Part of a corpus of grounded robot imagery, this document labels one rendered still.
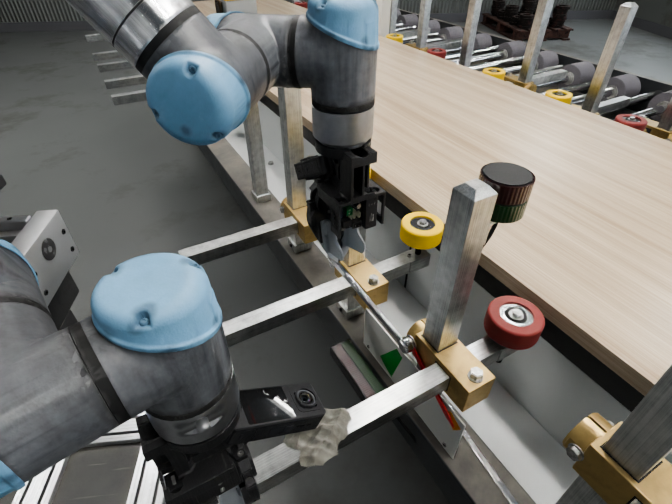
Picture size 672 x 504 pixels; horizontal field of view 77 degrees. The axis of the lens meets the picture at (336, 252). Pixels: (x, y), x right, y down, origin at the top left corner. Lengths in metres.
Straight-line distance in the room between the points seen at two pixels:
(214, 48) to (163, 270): 0.19
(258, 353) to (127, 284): 1.46
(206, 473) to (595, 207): 0.84
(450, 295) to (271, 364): 1.22
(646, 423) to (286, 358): 1.40
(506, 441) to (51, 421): 0.74
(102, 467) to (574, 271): 1.23
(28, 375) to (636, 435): 0.46
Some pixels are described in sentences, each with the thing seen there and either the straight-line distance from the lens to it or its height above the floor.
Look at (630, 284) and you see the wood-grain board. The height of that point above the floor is 0.90.
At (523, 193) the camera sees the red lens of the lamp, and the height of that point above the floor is 1.12.
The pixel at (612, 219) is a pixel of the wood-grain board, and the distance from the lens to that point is 0.98.
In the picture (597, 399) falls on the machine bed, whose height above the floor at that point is 0.77.
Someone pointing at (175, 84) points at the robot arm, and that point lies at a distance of 0.38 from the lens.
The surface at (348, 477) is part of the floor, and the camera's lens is 1.48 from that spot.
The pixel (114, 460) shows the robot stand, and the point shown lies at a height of 0.21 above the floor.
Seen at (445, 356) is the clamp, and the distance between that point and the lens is 0.64.
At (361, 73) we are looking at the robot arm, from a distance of 0.49.
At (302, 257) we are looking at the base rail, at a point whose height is 0.70.
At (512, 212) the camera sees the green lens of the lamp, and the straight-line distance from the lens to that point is 0.52.
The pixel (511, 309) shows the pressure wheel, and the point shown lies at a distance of 0.69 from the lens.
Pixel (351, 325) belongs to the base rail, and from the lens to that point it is 0.88.
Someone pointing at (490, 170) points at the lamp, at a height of 1.13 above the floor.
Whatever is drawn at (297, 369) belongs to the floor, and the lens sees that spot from 1.68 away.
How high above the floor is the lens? 1.37
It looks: 39 degrees down
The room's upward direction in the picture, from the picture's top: straight up
